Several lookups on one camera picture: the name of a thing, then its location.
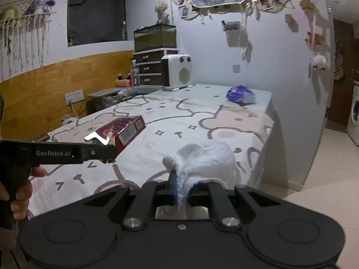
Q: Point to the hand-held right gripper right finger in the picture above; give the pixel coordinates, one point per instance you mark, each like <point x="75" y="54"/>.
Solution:
<point x="216" y="199"/>

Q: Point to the macrame wall net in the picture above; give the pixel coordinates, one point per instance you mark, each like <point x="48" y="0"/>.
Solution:
<point x="28" y="33"/>

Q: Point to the brown wooden door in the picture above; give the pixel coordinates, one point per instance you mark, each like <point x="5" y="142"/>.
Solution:
<point x="347" y="61"/>

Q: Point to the purple plush toy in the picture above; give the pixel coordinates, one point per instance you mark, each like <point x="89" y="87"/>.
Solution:
<point x="39" y="7"/>

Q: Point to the dark drawer cabinet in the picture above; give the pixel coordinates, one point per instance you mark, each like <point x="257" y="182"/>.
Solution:
<point x="148" y="67"/>

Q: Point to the clear water bottle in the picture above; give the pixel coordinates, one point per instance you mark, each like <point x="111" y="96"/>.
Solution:
<point x="135" y="74"/>

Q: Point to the white fan heater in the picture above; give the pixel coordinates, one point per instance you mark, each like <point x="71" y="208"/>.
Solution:
<point x="178" y="71"/>

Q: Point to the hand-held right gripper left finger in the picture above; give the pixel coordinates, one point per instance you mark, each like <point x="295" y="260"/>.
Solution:
<point x="174" y="185"/>

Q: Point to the red paper box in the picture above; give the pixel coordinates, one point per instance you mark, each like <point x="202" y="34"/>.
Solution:
<point x="123" y="130"/>

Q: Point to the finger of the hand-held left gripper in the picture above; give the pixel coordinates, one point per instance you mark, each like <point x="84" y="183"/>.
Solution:
<point x="99" y="152"/>

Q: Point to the dark window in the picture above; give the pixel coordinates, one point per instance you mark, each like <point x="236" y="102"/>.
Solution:
<point x="95" y="14"/>

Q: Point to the purple snack bag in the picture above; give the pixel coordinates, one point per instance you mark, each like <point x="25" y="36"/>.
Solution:
<point x="241" y="94"/>

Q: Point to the pink small box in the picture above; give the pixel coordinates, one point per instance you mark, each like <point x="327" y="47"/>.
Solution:
<point x="122" y="83"/>

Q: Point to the grey laptop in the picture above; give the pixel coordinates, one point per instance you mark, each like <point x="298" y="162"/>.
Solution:
<point x="103" y="92"/>

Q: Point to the wooden wall hook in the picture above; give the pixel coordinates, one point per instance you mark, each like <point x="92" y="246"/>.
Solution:
<point x="306" y="4"/>

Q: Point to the glass tank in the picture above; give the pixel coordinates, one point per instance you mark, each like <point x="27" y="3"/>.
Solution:
<point x="154" y="37"/>

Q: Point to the small wall shelf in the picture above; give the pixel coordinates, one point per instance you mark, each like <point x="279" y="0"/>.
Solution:
<point x="231" y="25"/>

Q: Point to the green plush toy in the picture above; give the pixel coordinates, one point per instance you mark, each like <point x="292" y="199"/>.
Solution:
<point x="9" y="14"/>

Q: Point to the dried flower bunch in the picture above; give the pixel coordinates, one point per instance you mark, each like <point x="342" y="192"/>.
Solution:
<point x="161" y="11"/>

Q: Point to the white wall socket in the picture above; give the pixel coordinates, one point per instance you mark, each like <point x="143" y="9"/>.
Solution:
<point x="236" y="69"/>

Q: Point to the white power outlet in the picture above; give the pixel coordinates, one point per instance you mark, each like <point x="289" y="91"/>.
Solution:
<point x="74" y="96"/>

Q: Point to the white paper towel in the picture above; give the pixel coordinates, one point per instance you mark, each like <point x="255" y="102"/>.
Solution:
<point x="207" y="159"/>

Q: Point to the white plush toy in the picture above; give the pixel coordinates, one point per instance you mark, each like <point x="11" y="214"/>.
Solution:
<point x="319" y="61"/>

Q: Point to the brown hanging bag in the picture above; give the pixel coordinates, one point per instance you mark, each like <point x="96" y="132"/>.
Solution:
<point x="339" y="61"/>

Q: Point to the person's left hand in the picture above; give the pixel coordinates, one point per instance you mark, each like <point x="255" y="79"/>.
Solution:
<point x="22" y="199"/>

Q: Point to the white washing machine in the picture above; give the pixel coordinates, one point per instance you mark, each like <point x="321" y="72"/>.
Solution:
<point x="354" y="115"/>

